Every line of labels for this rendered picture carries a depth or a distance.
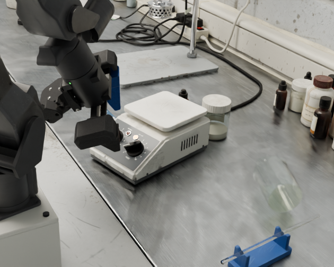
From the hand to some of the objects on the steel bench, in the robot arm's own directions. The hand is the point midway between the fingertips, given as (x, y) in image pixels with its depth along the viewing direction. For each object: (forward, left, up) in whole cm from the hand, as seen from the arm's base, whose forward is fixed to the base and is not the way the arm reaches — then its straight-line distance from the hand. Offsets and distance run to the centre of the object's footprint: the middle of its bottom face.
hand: (109, 116), depth 83 cm
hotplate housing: (+12, +4, -13) cm, 18 cm away
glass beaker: (+22, -22, -12) cm, 33 cm away
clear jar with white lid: (+27, +2, -13) cm, 30 cm away
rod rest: (+7, -29, -13) cm, 33 cm away
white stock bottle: (+50, -7, -13) cm, 52 cm away
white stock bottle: (+50, -14, -13) cm, 53 cm away
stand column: (+52, +38, -12) cm, 66 cm away
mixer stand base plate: (+40, +40, -13) cm, 58 cm away
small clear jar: (+53, 0, -13) cm, 55 cm away
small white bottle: (+45, -17, -13) cm, 50 cm away
